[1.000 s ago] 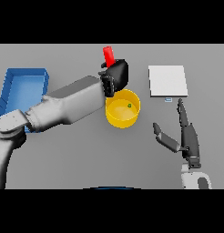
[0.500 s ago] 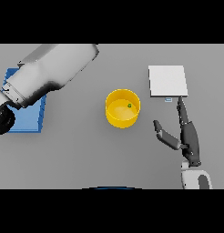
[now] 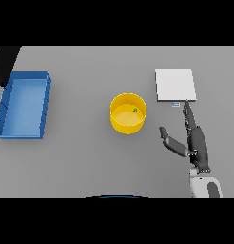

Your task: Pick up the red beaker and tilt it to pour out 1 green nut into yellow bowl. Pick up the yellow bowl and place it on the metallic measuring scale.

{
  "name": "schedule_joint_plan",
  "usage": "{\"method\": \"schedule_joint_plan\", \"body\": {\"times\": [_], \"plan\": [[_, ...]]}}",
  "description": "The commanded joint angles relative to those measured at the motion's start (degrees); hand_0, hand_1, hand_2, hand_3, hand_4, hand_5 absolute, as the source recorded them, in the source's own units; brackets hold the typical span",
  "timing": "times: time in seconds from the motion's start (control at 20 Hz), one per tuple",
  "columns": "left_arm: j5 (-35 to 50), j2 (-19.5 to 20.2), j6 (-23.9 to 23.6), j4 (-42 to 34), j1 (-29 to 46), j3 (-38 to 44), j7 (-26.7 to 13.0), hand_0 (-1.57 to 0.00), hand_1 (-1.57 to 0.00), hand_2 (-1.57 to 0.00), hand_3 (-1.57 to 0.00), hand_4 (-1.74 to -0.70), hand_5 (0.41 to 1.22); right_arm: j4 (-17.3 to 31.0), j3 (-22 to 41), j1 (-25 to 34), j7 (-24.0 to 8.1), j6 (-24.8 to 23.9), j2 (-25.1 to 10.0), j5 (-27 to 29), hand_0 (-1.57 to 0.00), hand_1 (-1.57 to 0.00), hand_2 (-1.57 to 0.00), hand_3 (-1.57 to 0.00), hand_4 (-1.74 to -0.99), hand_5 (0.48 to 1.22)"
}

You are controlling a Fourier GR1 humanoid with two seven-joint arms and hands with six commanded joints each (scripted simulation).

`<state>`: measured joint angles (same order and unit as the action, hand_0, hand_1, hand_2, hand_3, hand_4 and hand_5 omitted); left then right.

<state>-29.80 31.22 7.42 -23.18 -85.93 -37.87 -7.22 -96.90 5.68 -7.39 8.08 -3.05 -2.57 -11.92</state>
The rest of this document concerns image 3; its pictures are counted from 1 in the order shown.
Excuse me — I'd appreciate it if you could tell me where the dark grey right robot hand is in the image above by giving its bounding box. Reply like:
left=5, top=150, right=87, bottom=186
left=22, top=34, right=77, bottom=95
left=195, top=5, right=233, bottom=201
left=158, top=100, right=211, bottom=174

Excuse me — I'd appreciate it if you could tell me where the pale square measuring scale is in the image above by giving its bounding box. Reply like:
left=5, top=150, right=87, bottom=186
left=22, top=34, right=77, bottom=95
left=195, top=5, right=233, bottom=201
left=154, top=68, right=198, bottom=107

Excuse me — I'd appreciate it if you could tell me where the yellow bowl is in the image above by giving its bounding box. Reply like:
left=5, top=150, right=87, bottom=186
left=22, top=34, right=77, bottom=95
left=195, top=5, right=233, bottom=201
left=109, top=92, right=147, bottom=135

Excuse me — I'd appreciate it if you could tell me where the blue tray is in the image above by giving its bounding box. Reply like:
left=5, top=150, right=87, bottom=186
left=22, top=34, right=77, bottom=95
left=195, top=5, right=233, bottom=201
left=0, top=71, right=52, bottom=140

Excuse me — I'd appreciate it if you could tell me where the black slanted panel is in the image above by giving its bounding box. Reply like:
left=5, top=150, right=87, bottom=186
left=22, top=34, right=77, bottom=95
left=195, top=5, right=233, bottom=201
left=0, top=46, right=22, bottom=88

